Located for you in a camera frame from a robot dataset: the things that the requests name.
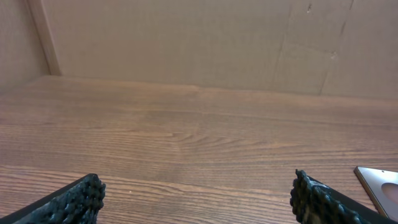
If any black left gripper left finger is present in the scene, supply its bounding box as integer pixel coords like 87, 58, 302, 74
1, 174, 106, 224

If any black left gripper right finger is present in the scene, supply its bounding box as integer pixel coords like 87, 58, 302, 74
290, 169, 397, 224

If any Galaxy smartphone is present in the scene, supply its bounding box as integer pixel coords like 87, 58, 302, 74
354, 166, 397, 221

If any brown cardboard backdrop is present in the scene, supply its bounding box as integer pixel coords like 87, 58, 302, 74
1, 0, 397, 99

